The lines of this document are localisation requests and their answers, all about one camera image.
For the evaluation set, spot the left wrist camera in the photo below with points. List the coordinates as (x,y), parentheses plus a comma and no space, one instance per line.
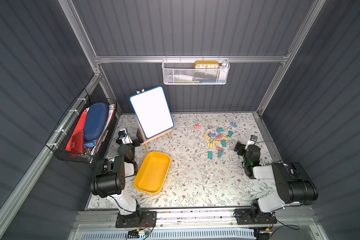
(123,137)

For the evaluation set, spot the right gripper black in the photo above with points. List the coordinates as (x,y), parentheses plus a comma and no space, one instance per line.
(241,147)

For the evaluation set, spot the pink binder clip small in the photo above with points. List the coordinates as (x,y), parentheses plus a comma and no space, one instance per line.
(219,136)

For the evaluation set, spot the blue binder clip far right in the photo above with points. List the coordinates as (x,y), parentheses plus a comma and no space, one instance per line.
(233,124)

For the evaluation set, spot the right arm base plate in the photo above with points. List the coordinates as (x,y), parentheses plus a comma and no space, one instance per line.
(249,217)

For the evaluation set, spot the white wire wall basket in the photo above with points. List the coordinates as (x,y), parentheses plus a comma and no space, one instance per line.
(182,72)

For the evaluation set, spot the whiteboard with blue frame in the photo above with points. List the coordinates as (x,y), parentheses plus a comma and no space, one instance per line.
(151,112)

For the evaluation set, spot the yellow clock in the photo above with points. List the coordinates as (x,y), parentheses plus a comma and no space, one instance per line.
(207,65)

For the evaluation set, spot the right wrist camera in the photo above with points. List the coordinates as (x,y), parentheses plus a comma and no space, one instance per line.
(252,140)

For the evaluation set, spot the yellow plastic storage box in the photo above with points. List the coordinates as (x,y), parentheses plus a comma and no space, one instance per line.
(152,174)

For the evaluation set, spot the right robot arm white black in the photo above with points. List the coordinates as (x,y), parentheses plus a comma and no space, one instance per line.
(294,187)

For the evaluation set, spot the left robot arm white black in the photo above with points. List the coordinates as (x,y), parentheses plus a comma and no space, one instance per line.
(109,180)

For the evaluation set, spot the dark teal binder clip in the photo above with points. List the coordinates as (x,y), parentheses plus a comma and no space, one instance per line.
(220,153)

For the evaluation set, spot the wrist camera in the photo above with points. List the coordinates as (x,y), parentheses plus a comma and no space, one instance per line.
(252,140)
(123,137)

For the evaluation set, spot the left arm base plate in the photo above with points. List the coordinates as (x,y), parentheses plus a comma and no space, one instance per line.
(141,219)

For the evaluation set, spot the blue oval case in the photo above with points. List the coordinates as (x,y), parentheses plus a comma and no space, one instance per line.
(95,121)

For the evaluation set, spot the black wire side basket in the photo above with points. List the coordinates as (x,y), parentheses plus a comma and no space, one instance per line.
(81,151)

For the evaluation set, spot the aluminium front rail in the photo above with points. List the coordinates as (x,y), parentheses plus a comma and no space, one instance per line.
(192,218)

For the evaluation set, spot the red folder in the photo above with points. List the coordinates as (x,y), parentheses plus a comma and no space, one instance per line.
(79,127)

